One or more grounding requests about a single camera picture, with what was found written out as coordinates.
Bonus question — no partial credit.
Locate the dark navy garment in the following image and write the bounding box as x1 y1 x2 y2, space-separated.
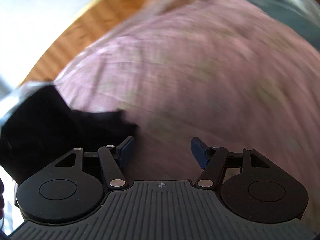
1 85 138 184

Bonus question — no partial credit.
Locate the pink bear print quilt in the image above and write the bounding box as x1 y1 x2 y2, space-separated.
54 0 319 231

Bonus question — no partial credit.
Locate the clear bubble wrap sheet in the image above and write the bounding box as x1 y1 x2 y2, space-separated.
1 81 53 127

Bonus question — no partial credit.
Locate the teal knitted blanket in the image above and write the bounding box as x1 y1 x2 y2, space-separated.
247 0 319 50

